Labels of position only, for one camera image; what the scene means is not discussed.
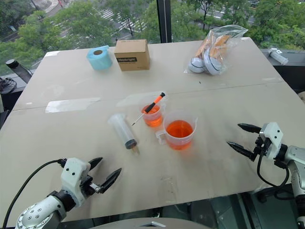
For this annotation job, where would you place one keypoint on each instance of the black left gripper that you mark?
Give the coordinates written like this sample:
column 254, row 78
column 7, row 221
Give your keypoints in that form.
column 87, row 186

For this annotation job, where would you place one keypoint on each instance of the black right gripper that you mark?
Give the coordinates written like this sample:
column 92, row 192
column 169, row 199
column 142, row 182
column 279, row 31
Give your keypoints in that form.
column 261, row 146

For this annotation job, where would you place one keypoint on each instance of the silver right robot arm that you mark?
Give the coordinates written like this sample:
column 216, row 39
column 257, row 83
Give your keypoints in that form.
column 295, row 164

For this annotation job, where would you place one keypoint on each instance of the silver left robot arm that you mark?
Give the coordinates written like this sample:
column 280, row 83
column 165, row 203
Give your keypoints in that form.
column 40, row 212

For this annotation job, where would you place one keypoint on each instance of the large clear plastic syringe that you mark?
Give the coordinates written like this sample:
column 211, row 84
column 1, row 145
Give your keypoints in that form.
column 121, row 131

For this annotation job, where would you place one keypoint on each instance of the large clear cup orange liquid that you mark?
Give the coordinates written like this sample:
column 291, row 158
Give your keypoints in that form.
column 179, row 133

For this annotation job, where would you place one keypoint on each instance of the small clear cup orange liquid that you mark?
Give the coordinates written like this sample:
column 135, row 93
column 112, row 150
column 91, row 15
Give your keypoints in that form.
column 153, row 119

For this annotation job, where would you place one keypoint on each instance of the white sneaker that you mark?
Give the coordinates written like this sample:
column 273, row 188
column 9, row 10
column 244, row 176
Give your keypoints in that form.
column 196, row 65
column 214, row 65

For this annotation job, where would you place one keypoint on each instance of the orange black screwdriver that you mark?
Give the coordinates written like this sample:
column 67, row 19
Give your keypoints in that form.
column 152, row 105

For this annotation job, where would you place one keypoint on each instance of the clear plastic zip bag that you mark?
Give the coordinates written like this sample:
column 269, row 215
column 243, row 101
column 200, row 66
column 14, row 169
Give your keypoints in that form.
column 221, row 45

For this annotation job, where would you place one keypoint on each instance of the light blue paper roll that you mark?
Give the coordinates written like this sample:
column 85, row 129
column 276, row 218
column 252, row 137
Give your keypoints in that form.
column 100, row 59

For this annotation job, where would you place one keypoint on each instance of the brown cardboard box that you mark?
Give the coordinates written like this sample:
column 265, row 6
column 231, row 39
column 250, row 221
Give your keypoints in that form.
column 132, row 56

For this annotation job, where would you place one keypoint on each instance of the black cylinder device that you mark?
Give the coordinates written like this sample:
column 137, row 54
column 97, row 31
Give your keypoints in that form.
column 19, row 70

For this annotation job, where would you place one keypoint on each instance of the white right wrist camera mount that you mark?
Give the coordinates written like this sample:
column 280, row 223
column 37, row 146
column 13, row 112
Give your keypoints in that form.
column 274, row 136

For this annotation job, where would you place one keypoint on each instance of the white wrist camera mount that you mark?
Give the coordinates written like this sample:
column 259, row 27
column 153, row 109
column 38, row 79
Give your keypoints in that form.
column 72, row 176
column 274, row 136

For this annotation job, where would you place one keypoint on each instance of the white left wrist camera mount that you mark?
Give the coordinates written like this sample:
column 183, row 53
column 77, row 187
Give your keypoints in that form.
column 72, row 176

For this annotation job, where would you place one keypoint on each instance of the black window frame post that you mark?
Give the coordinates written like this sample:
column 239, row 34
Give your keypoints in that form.
column 164, row 21

